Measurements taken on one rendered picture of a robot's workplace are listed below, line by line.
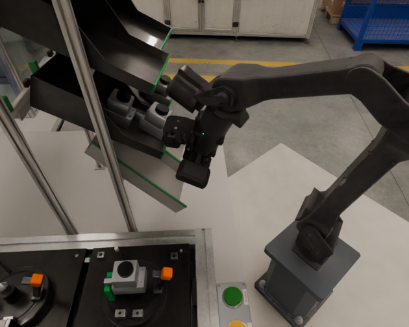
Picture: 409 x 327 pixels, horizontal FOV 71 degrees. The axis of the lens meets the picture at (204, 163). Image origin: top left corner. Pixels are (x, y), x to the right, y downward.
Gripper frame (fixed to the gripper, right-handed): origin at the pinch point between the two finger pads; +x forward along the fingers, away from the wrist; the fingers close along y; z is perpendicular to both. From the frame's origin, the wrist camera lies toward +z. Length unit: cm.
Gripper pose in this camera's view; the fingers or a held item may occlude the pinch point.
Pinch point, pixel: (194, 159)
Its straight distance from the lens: 63.8
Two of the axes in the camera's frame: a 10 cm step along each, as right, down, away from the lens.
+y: -2.2, 7.6, -6.1
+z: -9.2, -3.7, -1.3
